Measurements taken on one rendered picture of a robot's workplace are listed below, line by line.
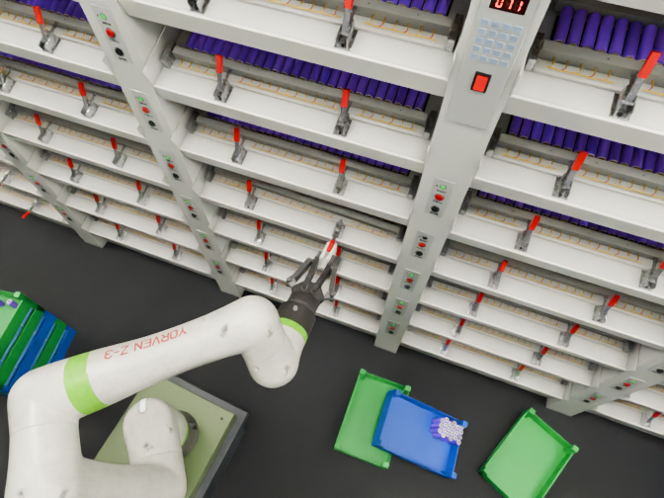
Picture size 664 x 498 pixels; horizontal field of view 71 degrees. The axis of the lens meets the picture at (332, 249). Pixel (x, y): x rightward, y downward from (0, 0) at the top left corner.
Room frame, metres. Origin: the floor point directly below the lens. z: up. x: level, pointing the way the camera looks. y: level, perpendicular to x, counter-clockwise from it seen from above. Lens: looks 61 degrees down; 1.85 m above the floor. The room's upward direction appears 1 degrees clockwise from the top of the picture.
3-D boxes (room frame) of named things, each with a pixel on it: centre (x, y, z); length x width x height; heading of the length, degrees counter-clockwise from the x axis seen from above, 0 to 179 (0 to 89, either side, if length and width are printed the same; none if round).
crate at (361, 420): (0.29, -0.16, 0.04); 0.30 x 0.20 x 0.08; 160
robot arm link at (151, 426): (0.18, 0.48, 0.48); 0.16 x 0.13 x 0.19; 19
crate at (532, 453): (0.16, -0.72, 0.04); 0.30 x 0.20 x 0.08; 136
